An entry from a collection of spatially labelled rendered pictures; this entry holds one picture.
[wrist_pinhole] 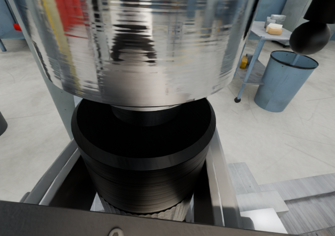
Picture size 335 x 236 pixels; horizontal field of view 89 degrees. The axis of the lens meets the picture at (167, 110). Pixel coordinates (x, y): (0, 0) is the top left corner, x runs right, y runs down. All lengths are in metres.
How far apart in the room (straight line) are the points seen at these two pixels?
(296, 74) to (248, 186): 1.94
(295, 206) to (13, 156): 1.92
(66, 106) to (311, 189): 0.67
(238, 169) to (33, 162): 1.66
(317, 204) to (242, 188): 0.22
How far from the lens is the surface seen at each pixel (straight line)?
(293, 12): 5.25
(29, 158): 1.89
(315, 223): 0.54
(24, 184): 1.75
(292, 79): 2.29
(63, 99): 0.54
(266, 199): 0.36
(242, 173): 0.42
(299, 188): 0.57
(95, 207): 0.52
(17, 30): 4.56
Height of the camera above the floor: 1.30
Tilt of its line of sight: 39 degrees down
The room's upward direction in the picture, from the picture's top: 5 degrees clockwise
